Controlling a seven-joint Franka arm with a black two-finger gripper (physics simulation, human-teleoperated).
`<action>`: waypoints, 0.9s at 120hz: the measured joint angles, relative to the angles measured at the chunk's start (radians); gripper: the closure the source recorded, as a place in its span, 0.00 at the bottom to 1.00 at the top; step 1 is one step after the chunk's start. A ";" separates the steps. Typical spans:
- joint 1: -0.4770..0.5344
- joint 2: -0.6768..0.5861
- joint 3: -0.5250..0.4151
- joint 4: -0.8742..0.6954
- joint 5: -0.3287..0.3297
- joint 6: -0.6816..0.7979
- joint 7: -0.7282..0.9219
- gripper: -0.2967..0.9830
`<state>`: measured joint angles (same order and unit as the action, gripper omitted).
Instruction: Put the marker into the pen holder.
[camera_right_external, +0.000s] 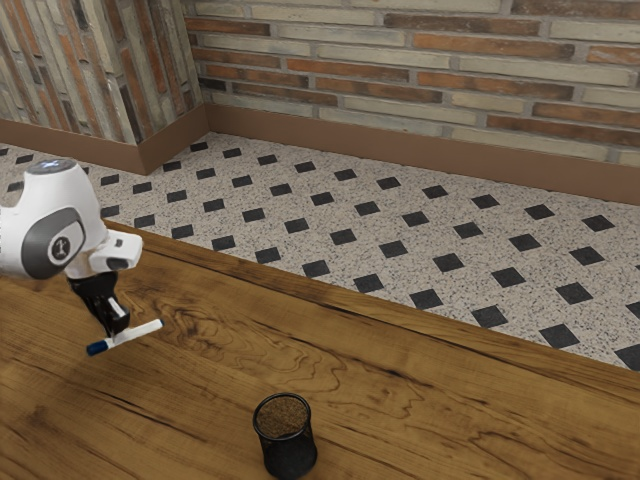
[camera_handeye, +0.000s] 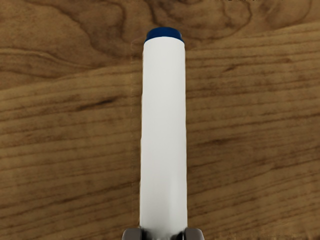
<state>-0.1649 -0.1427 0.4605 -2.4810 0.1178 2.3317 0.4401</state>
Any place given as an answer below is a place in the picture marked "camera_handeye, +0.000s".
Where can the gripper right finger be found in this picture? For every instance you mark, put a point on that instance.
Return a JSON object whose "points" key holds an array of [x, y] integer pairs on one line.
{"points": [[193, 234]]}

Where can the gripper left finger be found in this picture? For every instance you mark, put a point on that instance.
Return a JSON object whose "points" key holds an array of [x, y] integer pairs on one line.
{"points": [[132, 234]]}

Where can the white marker with blue cap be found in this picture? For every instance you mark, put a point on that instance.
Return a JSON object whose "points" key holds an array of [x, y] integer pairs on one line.
{"points": [[163, 130]]}

